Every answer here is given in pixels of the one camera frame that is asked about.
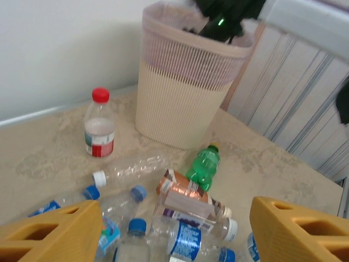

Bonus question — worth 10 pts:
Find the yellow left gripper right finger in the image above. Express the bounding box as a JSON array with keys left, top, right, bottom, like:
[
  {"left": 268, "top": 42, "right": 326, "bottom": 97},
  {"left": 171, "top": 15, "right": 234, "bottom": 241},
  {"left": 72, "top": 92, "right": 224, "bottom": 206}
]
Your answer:
[{"left": 250, "top": 195, "right": 349, "bottom": 262}]

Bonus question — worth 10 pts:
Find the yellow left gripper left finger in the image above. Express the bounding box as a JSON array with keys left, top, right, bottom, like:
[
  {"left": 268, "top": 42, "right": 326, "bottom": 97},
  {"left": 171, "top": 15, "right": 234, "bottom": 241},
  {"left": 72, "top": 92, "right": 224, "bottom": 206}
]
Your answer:
[{"left": 0, "top": 200, "right": 104, "bottom": 262}]

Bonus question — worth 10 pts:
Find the Pocari Sweat blue label bottle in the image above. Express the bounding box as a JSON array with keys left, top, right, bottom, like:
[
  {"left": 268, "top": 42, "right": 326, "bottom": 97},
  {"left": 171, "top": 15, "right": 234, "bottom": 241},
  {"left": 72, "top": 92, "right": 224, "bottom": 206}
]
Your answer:
[{"left": 27, "top": 184, "right": 101, "bottom": 219}]

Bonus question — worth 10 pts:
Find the red label bottle red cap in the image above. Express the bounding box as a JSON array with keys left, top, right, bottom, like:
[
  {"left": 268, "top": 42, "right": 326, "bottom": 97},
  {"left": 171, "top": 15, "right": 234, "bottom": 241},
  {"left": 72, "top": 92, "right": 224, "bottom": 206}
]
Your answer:
[{"left": 83, "top": 87, "right": 116, "bottom": 158}]

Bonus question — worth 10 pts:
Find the copper brown label bottle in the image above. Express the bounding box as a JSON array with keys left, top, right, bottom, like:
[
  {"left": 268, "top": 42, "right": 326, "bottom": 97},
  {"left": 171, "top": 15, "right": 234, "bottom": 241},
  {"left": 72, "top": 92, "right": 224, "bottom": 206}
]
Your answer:
[{"left": 155, "top": 168, "right": 233, "bottom": 219}]

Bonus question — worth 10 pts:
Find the pink plastic basket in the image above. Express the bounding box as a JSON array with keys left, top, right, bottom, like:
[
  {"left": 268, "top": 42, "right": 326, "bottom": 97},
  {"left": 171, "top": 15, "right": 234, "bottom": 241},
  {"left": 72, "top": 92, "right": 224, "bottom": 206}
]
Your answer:
[
  {"left": 135, "top": 1, "right": 254, "bottom": 150},
  {"left": 141, "top": 1, "right": 254, "bottom": 88}
]

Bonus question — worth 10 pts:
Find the clear bottle colourful cartoon label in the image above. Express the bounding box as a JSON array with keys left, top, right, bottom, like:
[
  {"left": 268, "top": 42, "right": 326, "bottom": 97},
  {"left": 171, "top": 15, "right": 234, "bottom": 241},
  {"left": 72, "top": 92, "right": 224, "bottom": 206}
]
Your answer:
[{"left": 94, "top": 215, "right": 121, "bottom": 259}]

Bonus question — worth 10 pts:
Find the crinkled clear bottle white cap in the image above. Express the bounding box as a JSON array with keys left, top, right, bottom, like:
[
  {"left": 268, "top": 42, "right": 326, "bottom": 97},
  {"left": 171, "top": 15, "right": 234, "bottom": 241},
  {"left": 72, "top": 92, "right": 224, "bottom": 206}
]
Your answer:
[{"left": 92, "top": 154, "right": 171, "bottom": 188}]

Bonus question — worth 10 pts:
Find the purple label bottle white cap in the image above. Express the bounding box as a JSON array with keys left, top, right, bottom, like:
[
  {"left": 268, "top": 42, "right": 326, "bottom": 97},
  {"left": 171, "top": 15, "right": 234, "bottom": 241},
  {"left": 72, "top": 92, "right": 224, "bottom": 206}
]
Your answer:
[{"left": 151, "top": 190, "right": 238, "bottom": 243}]

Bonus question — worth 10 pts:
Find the corrugated right side panel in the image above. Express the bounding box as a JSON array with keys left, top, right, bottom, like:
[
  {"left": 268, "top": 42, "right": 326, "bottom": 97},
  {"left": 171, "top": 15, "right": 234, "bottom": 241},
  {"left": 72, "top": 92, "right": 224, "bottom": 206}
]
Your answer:
[{"left": 220, "top": 24, "right": 349, "bottom": 181}]

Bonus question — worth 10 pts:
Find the green bottle yellow cap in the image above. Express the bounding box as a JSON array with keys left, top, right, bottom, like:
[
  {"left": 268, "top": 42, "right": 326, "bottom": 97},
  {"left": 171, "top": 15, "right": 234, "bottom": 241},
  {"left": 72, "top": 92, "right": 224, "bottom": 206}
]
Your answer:
[{"left": 185, "top": 141, "right": 221, "bottom": 192}]

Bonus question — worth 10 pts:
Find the aluminium frame post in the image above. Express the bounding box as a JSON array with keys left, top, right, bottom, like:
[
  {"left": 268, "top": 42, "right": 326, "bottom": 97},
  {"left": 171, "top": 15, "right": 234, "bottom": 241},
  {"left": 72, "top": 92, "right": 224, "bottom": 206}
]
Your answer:
[{"left": 256, "top": 0, "right": 349, "bottom": 65}]

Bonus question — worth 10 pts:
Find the aluminium table edge rail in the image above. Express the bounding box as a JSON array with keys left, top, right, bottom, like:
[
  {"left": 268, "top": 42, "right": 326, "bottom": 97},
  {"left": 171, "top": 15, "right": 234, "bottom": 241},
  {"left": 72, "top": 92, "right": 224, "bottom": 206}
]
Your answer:
[{"left": 0, "top": 84, "right": 137, "bottom": 129}]

